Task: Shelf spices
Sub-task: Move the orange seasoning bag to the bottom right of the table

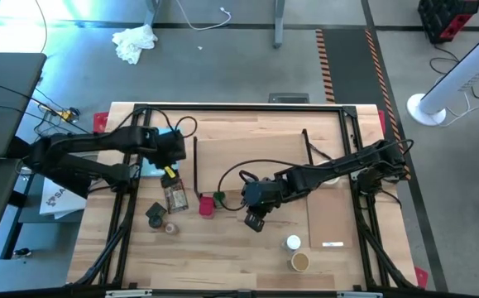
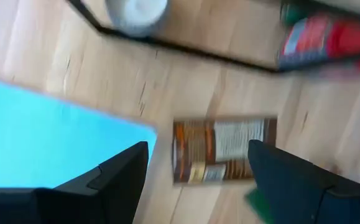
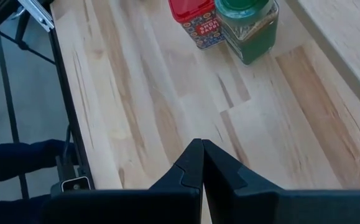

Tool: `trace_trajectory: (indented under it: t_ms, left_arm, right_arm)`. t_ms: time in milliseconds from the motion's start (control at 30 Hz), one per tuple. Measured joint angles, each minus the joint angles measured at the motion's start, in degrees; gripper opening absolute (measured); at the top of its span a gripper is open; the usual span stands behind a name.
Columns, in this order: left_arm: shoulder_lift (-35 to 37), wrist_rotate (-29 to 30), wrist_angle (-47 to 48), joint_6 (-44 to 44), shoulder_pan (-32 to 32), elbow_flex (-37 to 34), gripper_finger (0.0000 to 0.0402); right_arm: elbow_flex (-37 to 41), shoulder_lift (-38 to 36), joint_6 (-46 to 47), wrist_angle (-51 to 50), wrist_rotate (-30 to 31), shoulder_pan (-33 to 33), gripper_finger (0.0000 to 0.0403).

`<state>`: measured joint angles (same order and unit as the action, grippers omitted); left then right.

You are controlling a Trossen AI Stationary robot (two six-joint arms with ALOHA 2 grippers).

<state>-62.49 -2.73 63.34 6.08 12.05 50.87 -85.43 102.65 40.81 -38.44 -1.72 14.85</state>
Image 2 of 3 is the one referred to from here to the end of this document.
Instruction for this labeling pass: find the red-lidded patterned spice tin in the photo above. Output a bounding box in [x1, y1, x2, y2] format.
[277, 14, 360, 77]

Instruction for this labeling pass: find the green-lidded oregano jar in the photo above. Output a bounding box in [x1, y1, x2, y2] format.
[279, 1, 313, 28]

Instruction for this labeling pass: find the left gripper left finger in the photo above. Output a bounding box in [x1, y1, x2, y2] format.
[0, 141, 150, 224]

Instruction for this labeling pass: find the white-lidded spice jar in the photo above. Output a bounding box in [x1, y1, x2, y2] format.
[104, 0, 169, 39]

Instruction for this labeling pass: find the wooden shelf black metal frame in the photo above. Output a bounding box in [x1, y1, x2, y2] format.
[67, 0, 360, 75]

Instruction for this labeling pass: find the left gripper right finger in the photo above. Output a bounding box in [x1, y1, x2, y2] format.
[247, 139, 360, 224]

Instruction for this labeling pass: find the light blue board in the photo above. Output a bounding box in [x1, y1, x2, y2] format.
[0, 77, 159, 189]

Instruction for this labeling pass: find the orange taco seasoning packet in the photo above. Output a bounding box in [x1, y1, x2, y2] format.
[172, 116, 278, 185]

